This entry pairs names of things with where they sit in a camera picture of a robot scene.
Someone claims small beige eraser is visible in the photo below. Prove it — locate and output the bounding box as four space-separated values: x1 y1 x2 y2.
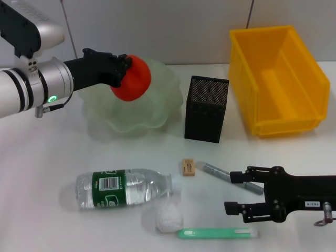
182 158 197 177

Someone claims grey glitter pen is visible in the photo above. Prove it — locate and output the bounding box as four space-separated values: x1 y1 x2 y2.
196 160 264 195

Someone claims right wrist cable with plug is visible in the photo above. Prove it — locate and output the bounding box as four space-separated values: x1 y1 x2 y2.
313 201 336 227

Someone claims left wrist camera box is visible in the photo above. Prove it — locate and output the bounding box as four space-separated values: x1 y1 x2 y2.
0 0 66 59

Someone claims left wrist cable with plug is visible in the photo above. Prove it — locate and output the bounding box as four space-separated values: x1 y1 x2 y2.
35 91 74 119

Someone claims pale green glass fruit plate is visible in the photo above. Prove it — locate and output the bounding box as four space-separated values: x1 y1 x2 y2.
78 58 184 144

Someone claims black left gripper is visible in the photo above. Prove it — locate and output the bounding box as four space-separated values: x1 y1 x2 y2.
64 48 132 91

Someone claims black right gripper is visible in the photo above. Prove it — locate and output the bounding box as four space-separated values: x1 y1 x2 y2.
224 165 336 224

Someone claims yellow plastic bin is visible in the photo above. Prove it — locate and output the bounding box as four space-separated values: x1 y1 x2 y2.
228 25 331 139

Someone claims black mesh pen holder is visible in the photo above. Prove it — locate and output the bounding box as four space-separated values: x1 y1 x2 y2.
184 75 230 144

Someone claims red-orange fruit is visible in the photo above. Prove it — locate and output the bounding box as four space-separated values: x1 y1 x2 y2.
110 54 152 102

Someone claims clear green-label water bottle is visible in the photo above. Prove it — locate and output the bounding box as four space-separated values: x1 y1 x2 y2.
75 169 183 212

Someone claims white paper ball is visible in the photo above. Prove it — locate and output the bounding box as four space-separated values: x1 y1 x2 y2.
154 202 183 234

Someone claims green pen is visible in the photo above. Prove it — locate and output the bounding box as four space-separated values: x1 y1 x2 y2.
178 227 259 240

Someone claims wrist cable with plug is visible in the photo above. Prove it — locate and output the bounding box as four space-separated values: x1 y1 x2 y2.
35 91 74 119
313 201 336 227

